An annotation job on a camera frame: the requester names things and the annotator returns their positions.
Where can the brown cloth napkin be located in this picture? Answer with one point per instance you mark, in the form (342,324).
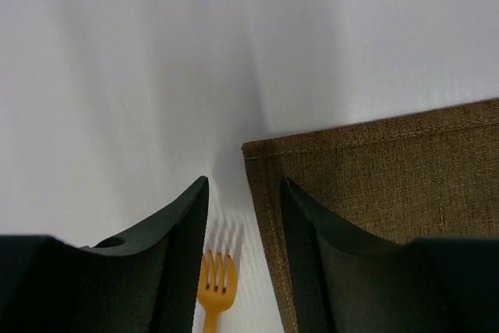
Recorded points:
(425,174)

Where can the orange plastic fork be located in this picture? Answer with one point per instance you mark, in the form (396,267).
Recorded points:
(217,288)

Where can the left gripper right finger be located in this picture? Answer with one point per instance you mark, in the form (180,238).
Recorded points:
(345,279)

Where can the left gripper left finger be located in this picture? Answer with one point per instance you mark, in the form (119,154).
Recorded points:
(143,279)

